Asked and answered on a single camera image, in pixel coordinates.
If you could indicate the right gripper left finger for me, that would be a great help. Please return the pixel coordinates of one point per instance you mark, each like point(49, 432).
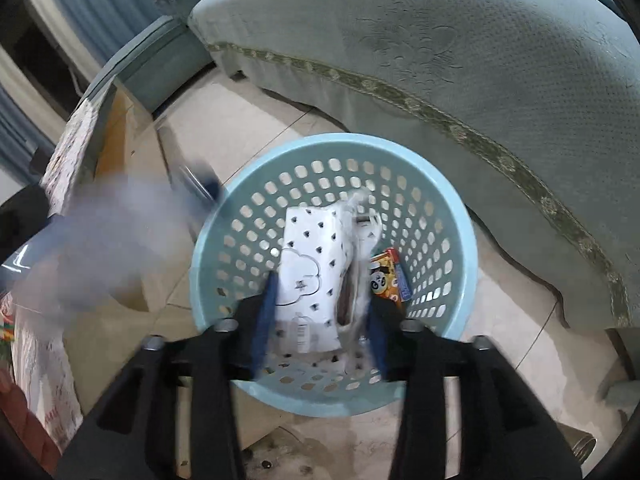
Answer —
point(131, 431)

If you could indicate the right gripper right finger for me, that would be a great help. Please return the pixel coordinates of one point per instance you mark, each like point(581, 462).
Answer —
point(506, 431)

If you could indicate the white heart-print paper bag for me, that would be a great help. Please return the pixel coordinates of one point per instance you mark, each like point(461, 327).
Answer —
point(324, 286)

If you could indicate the clear crushed plastic bottle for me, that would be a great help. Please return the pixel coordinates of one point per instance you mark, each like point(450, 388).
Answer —
point(56, 266)

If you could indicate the left hand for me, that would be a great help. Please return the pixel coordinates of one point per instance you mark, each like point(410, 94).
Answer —
point(26, 425)

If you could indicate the yellow panda snack box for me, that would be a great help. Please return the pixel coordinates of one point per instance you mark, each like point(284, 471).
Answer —
point(388, 279)

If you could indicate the light blue plastic basket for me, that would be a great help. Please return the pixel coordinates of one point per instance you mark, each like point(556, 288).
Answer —
point(423, 218)

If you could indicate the teal fabric sofa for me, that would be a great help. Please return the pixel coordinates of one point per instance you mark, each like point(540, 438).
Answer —
point(529, 107)

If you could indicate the blue window curtain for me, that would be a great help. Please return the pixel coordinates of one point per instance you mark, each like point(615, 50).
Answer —
point(100, 5)

